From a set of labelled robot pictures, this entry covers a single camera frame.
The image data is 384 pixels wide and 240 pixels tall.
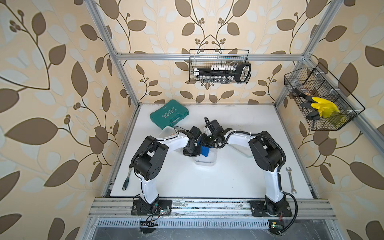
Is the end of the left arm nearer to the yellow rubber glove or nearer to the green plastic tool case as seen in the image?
the green plastic tool case

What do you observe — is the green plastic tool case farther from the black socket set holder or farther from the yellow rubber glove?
the yellow rubber glove

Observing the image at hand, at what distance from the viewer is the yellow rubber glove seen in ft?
2.19

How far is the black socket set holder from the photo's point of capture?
0.82 meters

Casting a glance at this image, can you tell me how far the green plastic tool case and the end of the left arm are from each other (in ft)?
0.84

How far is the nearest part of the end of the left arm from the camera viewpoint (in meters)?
0.72

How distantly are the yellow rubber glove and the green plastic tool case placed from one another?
774 mm

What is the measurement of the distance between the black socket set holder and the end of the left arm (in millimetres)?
311

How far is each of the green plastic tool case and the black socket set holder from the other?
0.33 metres
